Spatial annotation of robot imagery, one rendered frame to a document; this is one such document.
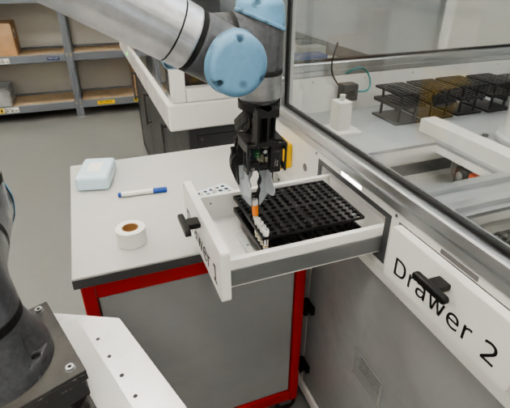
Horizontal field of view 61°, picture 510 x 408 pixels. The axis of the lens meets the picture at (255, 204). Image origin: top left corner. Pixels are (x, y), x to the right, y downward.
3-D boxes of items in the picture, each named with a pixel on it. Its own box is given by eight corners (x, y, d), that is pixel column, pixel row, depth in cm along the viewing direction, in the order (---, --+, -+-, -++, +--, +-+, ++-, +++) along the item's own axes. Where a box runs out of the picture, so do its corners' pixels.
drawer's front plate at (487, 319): (504, 393, 61) (529, 337, 56) (383, 272, 85) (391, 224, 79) (514, 389, 62) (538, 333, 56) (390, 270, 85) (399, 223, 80)
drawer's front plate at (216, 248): (223, 303, 77) (220, 253, 72) (186, 223, 101) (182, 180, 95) (231, 301, 77) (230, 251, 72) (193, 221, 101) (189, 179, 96)
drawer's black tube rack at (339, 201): (261, 265, 84) (262, 237, 81) (233, 220, 98) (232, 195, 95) (360, 242, 91) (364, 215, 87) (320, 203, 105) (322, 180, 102)
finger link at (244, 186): (243, 218, 79) (245, 173, 75) (234, 203, 84) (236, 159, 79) (259, 217, 80) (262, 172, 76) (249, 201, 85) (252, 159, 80)
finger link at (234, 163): (230, 185, 80) (231, 141, 76) (228, 181, 81) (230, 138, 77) (254, 183, 81) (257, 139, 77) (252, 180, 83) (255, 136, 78)
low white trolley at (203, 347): (124, 479, 129) (70, 280, 92) (108, 333, 180) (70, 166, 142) (299, 416, 147) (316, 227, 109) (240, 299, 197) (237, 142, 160)
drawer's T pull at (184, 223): (185, 239, 81) (184, 232, 80) (177, 218, 87) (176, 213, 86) (204, 235, 82) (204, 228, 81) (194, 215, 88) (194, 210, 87)
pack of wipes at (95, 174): (109, 190, 127) (107, 176, 125) (76, 192, 126) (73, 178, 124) (116, 168, 140) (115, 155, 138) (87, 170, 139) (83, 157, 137)
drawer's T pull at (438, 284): (442, 307, 65) (444, 299, 64) (410, 277, 71) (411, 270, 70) (461, 301, 66) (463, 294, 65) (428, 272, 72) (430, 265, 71)
